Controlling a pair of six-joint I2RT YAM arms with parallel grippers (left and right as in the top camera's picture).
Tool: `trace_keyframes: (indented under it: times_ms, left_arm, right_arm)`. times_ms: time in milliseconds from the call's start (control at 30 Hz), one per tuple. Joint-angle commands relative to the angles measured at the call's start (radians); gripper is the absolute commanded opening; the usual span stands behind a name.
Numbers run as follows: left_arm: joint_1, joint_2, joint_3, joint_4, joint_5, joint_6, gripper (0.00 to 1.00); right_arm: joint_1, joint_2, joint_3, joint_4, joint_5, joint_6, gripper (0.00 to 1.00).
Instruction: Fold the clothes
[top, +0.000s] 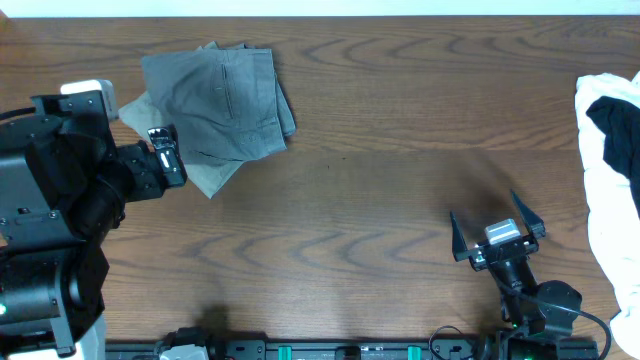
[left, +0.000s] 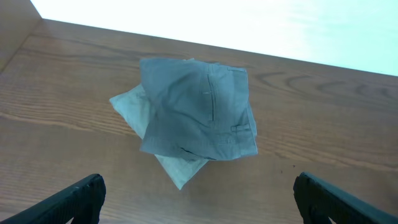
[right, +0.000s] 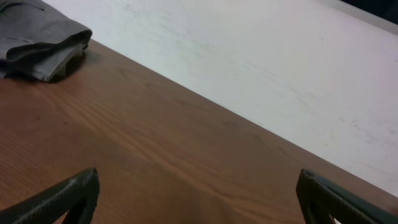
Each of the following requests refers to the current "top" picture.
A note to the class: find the grey shorts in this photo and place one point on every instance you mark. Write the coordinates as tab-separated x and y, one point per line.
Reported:
267	112

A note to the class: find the folded khaki shorts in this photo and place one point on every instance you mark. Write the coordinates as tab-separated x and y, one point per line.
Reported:
205	172

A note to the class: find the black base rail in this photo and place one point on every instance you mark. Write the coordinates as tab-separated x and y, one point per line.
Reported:
195	343

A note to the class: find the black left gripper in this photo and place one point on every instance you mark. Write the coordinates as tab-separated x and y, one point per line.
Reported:
148	180

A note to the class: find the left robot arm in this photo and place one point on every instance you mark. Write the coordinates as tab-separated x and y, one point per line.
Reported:
65	184

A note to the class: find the white garment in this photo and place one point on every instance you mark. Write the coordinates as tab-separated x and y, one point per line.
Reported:
613	221

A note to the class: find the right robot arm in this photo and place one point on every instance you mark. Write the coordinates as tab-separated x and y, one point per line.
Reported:
541	314

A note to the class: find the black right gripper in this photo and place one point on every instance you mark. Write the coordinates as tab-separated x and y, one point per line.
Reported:
477	260

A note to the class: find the black garment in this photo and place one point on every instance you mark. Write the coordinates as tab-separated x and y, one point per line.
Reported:
618	120

